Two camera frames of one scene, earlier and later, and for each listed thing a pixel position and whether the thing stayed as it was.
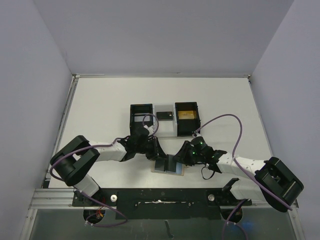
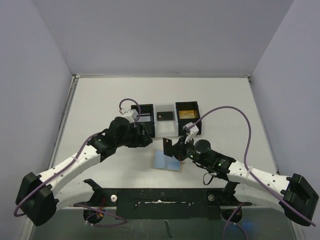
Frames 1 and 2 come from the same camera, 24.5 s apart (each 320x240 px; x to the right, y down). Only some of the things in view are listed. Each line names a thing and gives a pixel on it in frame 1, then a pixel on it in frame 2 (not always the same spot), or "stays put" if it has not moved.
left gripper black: x=157 y=150 to x=141 y=140
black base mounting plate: x=161 y=204 stays put
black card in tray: x=164 y=116 stays put
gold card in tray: x=186 y=115 stays put
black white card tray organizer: x=177 y=119 stays put
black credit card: x=170 y=163 to x=167 y=146
